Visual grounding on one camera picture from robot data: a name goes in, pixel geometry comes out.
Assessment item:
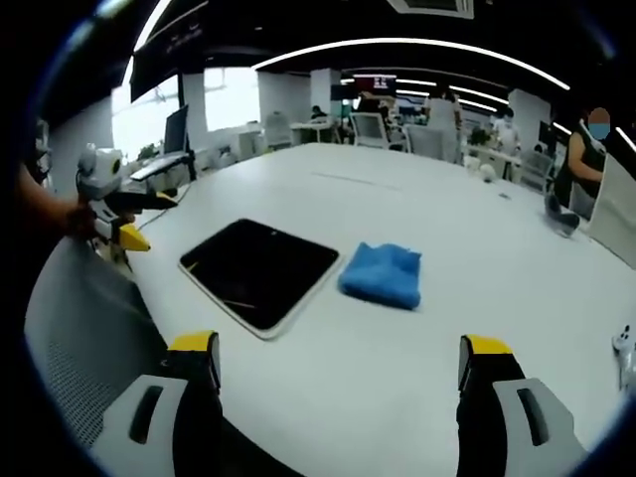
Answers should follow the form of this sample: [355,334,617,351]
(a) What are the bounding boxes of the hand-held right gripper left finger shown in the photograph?
[90,329,225,477]

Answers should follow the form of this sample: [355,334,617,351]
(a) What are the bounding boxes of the white office chair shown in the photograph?
[404,123,461,163]
[262,111,294,150]
[350,111,392,149]

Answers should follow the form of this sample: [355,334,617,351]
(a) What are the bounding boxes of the grey shoe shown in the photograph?
[544,193,582,235]

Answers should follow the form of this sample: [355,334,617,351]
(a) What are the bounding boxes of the wall display screen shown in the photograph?
[352,73,398,93]

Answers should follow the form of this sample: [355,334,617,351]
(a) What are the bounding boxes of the beige board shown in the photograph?
[588,151,636,272]

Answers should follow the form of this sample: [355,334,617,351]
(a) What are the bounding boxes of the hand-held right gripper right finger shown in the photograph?
[455,334,590,477]

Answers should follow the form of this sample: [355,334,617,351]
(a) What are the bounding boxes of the white game controller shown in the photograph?
[610,322,636,389]

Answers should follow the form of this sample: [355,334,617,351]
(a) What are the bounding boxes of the black square tray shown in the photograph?
[178,218,347,342]

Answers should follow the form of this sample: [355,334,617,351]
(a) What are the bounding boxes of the black computer monitor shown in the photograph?
[163,103,198,183]

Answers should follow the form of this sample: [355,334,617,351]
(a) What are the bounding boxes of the grey mesh office chair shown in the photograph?
[23,233,173,448]

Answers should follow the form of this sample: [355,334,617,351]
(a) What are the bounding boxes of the blue cleaning cloth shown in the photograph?
[337,241,423,312]

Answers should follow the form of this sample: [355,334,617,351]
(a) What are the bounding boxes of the white keyboard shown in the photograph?
[128,153,188,181]

